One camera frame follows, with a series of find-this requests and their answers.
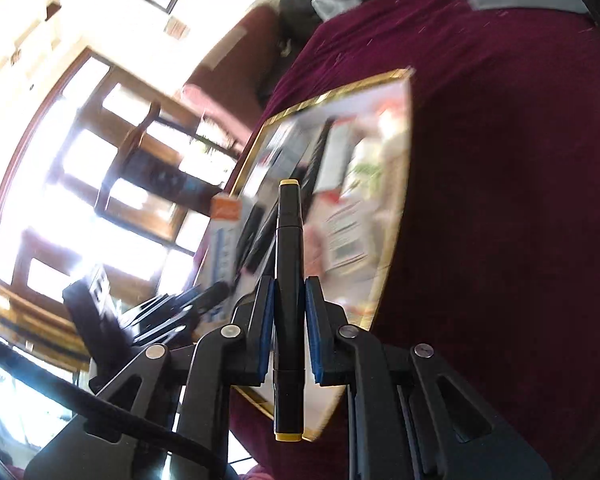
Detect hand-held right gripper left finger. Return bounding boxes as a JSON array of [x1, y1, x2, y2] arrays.
[[25, 275, 277, 480]]

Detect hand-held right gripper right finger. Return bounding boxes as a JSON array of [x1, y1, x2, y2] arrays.
[[305, 275, 552, 480]]

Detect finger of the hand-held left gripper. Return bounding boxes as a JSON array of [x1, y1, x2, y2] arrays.
[[125, 294, 201, 347], [170, 281, 231, 313]]

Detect black marker yellow caps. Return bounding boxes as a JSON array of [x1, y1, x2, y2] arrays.
[[272, 180, 305, 443]]

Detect white box with gold rim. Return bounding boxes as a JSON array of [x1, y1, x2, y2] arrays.
[[195, 66, 417, 443]]

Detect white red label carton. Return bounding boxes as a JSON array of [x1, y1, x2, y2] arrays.
[[314, 195, 378, 272]]

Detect dark wooden chair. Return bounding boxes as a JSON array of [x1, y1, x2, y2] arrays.
[[94, 101, 246, 246]]

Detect brown sofa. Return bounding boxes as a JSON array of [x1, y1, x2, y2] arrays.
[[180, 7, 281, 151]]

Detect black leather sofa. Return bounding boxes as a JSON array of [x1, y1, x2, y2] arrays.
[[260, 0, 461, 103]]

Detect white plastic bag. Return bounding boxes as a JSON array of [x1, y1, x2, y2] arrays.
[[312, 0, 356, 22]]

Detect black braided cable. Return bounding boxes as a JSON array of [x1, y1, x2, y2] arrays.
[[0, 329, 233, 480]]

